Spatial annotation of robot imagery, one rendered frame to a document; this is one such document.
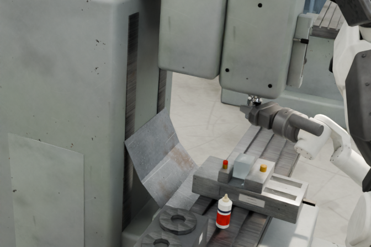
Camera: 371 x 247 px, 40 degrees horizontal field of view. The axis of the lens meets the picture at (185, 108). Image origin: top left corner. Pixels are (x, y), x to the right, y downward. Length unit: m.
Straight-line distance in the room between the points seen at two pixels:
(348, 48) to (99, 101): 0.79
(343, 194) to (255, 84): 2.30
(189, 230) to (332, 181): 2.65
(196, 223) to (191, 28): 0.55
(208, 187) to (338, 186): 2.18
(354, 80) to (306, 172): 2.83
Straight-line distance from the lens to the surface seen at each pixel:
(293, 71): 1.52
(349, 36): 1.08
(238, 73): 1.48
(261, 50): 1.44
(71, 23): 1.53
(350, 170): 1.50
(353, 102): 1.03
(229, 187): 1.65
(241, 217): 1.63
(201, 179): 1.67
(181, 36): 1.49
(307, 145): 1.45
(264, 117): 1.54
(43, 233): 1.95
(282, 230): 1.75
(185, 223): 1.24
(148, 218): 1.92
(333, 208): 3.51
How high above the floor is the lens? 1.87
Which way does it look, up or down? 24 degrees down
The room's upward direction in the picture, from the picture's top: 5 degrees clockwise
